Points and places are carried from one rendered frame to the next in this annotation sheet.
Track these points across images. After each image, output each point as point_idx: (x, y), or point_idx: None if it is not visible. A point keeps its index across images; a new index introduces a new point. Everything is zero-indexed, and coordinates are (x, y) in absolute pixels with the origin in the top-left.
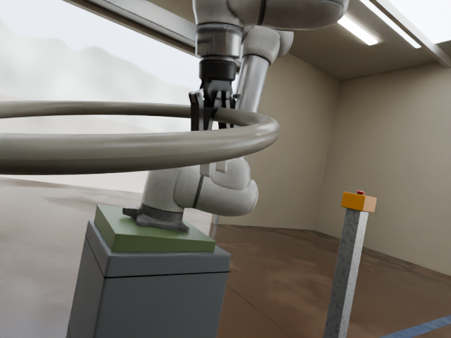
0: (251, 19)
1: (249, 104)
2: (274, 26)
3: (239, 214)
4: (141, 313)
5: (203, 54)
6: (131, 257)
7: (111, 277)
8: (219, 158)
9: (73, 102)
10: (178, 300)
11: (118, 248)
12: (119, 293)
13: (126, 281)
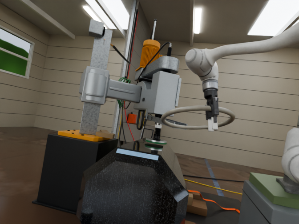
0: (201, 78)
1: None
2: (200, 74)
3: (292, 180)
4: (245, 217)
5: None
6: (246, 183)
7: (243, 190)
8: (161, 119)
9: (228, 118)
10: (252, 222)
11: (249, 179)
12: (243, 200)
13: (244, 195)
